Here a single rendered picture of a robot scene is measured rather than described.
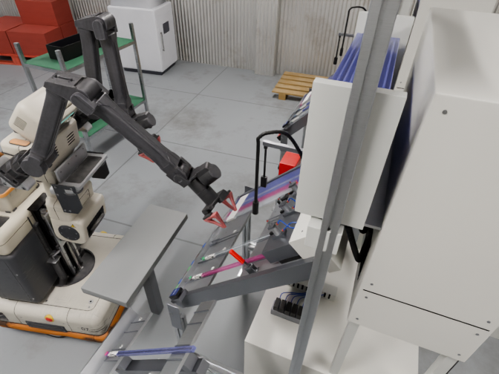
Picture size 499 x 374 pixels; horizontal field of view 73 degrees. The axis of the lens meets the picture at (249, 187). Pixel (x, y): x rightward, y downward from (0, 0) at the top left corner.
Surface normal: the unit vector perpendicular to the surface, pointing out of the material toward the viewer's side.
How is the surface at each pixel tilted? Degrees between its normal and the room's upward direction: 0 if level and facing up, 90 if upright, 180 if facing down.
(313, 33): 90
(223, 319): 0
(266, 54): 90
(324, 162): 90
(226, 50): 90
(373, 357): 0
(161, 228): 0
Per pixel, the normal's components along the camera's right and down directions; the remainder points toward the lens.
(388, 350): 0.02, -0.77
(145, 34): -0.25, 0.62
